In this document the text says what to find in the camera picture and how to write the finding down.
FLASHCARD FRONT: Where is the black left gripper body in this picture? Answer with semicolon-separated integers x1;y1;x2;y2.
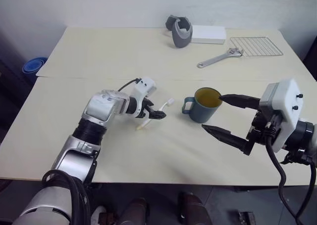
138;99;152;119

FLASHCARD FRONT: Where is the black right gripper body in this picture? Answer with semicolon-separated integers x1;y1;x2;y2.
246;109;283;146

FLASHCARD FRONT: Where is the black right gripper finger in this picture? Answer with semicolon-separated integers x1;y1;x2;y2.
201;124;255;157
219;93;262;110

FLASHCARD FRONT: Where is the white toothbrush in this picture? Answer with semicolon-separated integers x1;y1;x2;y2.
136;98;175;132

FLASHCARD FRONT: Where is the teal mug with yellow inside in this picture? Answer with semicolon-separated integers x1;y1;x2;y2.
182;87;222;124

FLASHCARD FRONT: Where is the silver adjustable wrench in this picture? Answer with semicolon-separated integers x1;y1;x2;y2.
197;47;245;69

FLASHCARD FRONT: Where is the grey curved plastic shell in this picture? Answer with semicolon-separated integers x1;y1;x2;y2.
171;17;194;49

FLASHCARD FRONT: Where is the white flat box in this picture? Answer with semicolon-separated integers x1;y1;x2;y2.
190;24;227;46

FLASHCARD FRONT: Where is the dark brown rounded shape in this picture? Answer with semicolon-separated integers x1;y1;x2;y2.
177;191;211;225
120;197;150;225

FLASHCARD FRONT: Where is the dark grey curved plastic part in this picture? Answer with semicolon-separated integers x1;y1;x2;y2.
165;14;182;32

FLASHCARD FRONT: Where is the white and brown object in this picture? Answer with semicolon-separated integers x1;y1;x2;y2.
91;205;110;225

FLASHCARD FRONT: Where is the stack of blue bowls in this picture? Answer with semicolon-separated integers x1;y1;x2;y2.
22;56;49;75

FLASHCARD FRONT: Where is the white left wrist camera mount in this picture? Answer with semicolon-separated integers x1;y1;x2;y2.
133;76;158;118

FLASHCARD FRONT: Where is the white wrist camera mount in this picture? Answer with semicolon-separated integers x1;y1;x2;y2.
133;76;158;118
259;78;306;153

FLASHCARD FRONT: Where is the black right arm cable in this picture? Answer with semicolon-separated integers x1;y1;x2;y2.
263;125;317;225

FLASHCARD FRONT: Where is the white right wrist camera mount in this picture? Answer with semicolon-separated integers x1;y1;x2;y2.
259;78;306;153

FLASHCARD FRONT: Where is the metal wire rack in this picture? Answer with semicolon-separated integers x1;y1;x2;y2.
229;36;284;57

